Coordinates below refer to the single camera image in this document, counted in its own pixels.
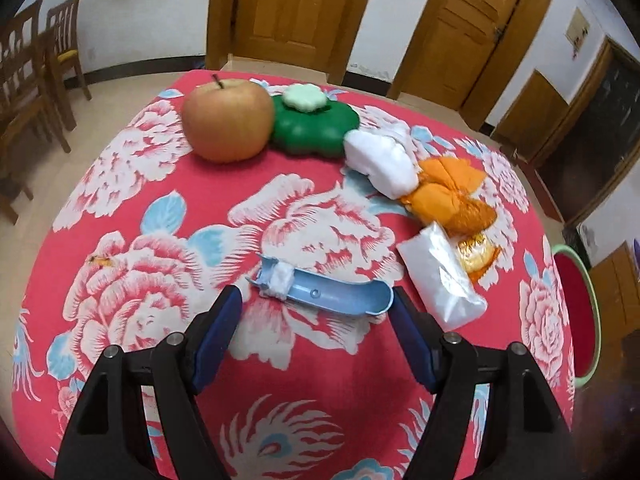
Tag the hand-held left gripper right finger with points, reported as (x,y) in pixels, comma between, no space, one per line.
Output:
(410,330)

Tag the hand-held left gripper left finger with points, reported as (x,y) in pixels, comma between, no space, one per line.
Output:
(215,340)

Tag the light blue plastic piece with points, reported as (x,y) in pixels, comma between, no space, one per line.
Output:
(340,300)

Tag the white cotton wad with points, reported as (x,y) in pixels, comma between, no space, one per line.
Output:
(277,280)

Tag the red stool with green rim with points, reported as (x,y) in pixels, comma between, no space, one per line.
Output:
(575,290)

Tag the clear plastic bag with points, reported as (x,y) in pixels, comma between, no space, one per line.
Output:
(440,280)

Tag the gold foil wrapper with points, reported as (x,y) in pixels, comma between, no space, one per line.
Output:
(477,255)

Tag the orange cloth pouch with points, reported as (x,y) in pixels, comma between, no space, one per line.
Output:
(440,195)

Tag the white cloth pouch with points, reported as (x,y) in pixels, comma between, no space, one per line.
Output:
(380,160)

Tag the wooden sideboard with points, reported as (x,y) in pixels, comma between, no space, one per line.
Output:
(620,290)

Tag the apple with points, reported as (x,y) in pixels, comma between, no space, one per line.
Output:
(225,120)

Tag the green flower-shaped container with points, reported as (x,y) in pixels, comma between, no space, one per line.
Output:
(310,130)

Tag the light green flower-shaped lid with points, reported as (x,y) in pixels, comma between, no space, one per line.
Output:
(304,97)

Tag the black door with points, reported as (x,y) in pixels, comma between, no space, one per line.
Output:
(610,125)

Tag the wooden door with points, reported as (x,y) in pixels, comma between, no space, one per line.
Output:
(465,25)
(295,10)

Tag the wooden chair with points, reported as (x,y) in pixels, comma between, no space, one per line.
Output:
(65,35)
(25,85)

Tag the low wooden wall cabinet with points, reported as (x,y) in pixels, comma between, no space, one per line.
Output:
(532,115)

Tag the beige wall panel box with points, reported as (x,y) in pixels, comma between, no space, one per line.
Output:
(577,32)

